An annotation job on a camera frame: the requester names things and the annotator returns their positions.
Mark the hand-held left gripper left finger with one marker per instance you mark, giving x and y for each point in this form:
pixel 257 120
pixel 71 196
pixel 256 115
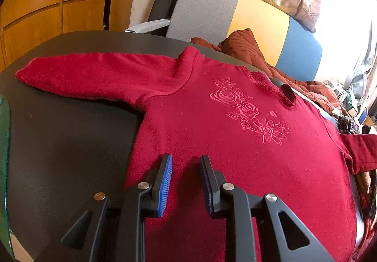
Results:
pixel 165 188

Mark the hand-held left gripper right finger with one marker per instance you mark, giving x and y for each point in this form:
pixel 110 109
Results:
pixel 207 191

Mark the dark red embroidered sweater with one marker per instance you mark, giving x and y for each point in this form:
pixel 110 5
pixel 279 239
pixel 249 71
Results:
pixel 206 132

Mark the rust quilted jacket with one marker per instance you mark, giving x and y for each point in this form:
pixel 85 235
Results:
pixel 244 44

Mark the green glass plate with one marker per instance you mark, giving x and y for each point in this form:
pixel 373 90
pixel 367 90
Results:
pixel 4 147

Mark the bright red knit garment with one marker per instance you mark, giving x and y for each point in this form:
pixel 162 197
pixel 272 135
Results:
pixel 370 232

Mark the cluttered wooden desk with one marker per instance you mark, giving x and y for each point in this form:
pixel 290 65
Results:
pixel 359 114

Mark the grey yellow blue sofa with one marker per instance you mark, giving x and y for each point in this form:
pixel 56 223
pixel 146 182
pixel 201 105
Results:
pixel 206 11

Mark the grey plastic bag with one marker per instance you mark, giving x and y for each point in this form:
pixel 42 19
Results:
pixel 363 76

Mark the wooden wardrobe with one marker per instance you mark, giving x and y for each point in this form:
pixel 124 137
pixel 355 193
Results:
pixel 64 0

